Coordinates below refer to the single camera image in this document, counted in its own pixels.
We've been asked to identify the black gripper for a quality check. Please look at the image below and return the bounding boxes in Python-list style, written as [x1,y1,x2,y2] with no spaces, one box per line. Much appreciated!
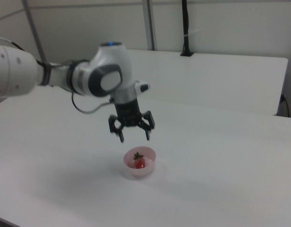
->
[108,98,156,144]

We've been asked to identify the red strawberry with green leaves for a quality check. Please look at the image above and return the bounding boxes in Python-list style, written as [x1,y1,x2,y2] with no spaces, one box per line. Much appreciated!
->
[132,152,146,169]

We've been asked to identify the pink plastic bowl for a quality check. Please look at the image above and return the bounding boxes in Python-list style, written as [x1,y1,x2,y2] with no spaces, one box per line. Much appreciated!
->
[123,146,157,179]

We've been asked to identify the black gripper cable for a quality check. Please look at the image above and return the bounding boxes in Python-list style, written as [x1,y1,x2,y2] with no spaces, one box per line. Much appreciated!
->
[70,91,113,114]

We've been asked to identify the grey metal partition post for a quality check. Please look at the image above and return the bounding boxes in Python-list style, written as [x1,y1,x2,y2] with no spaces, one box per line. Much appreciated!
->
[142,0,158,51]
[21,0,47,63]

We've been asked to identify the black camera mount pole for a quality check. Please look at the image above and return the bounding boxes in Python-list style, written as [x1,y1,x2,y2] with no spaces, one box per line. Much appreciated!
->
[180,0,195,57]

